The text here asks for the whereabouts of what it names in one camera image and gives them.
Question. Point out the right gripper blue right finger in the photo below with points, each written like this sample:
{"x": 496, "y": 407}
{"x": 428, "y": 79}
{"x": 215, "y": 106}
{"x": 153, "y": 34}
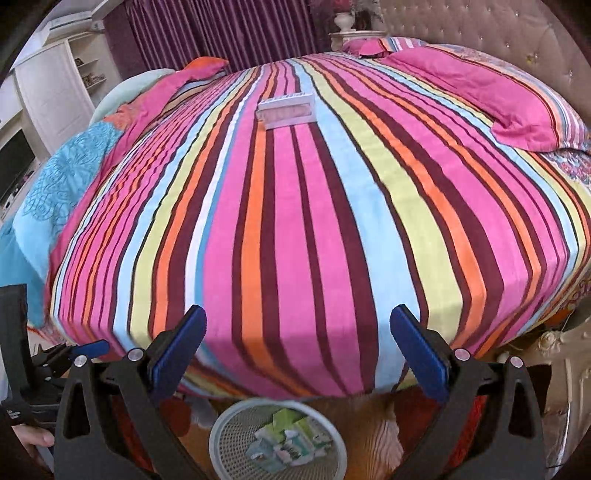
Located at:
{"x": 450, "y": 377}

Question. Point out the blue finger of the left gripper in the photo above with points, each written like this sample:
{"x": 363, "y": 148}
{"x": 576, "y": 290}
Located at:
{"x": 87, "y": 348}

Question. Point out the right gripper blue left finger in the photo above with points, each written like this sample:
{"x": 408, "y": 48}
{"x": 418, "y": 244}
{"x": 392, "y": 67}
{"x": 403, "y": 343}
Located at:
{"x": 154, "y": 374}

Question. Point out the teal picture box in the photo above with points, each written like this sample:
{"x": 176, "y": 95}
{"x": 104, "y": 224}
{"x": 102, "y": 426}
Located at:
{"x": 296, "y": 449}

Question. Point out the white pink text box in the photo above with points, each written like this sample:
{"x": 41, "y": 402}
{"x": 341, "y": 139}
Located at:
{"x": 287, "y": 110}

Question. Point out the teal green box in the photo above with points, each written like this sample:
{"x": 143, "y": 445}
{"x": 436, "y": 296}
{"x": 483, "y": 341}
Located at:
{"x": 263, "y": 454}

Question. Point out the green white medicine box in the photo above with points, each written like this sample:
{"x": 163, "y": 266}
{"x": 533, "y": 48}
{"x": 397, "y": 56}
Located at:
{"x": 316, "y": 433}

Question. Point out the lime green box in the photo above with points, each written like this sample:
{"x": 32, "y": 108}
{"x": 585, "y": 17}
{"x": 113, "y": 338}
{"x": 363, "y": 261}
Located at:
{"x": 285, "y": 418}
{"x": 299, "y": 425}

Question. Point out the person left hand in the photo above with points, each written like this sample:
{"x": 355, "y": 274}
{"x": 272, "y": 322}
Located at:
{"x": 32, "y": 438}

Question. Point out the red fluffy rug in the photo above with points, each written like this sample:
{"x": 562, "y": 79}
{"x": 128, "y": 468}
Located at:
{"x": 144, "y": 428}

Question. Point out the white mesh waste basket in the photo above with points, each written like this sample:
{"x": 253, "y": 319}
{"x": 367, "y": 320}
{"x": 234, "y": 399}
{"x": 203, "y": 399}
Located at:
{"x": 249, "y": 420}

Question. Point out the ornate cream nightstand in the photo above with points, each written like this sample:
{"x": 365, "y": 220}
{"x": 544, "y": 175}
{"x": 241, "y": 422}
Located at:
{"x": 566, "y": 415}

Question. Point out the blue patterned quilt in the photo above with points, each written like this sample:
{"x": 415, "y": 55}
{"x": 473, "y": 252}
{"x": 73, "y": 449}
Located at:
{"x": 28, "y": 237}

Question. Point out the black television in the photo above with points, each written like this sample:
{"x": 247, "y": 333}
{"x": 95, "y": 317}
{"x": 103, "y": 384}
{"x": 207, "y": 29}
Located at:
{"x": 16, "y": 156}

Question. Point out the striped colourful bed sheet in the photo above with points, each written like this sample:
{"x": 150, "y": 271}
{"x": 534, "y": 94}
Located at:
{"x": 299, "y": 241}

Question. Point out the white wardrobe cabinet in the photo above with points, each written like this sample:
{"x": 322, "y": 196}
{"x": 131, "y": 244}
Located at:
{"x": 47, "y": 98}

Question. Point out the pale green pillow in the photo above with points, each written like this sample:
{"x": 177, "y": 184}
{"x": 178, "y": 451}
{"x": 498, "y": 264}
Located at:
{"x": 126, "y": 91}

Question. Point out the purple curtain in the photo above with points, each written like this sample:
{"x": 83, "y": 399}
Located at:
{"x": 150, "y": 35}

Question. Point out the far pink striped pillow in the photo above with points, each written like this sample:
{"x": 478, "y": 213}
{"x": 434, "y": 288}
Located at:
{"x": 380, "y": 47}

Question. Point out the tufted beige headboard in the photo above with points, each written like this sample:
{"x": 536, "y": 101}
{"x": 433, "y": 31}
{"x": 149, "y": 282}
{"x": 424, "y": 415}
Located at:
{"x": 527, "y": 34}

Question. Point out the far white bedside table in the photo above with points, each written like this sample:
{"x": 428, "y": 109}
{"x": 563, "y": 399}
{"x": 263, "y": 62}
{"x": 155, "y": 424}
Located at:
{"x": 340, "y": 38}

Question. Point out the white vase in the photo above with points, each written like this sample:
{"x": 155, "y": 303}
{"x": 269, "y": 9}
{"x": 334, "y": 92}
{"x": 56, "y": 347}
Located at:
{"x": 344, "y": 21}

